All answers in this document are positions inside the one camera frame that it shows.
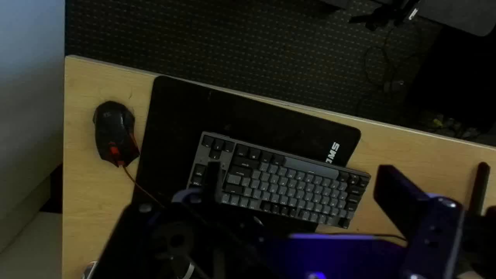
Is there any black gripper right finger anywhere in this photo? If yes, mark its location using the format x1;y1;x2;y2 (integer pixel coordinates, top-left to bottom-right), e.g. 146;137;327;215
374;165;433;242

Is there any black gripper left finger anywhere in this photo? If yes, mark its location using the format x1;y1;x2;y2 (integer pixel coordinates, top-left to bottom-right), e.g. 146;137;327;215
203;162;222;204

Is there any black desk mat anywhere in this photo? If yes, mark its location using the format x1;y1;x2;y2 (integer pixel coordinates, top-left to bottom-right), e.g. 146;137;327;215
138;77;361;235

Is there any grey mechanical keyboard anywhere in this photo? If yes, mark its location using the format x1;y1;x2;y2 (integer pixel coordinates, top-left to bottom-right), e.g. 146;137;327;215
189;132;371;228

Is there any black red computer mouse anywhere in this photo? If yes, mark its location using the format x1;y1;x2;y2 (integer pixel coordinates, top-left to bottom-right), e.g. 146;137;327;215
93;101;140;168

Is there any red mouse cable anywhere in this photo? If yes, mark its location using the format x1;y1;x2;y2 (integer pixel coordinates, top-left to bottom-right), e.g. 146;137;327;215
121;163;168;210

